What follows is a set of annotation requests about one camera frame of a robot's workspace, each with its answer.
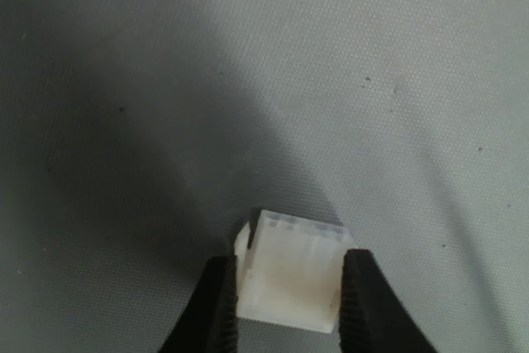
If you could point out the dark grey mat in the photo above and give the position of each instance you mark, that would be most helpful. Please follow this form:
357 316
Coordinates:
330 80

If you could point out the white plastic terminal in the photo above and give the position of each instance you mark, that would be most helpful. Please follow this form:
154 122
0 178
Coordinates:
289 278

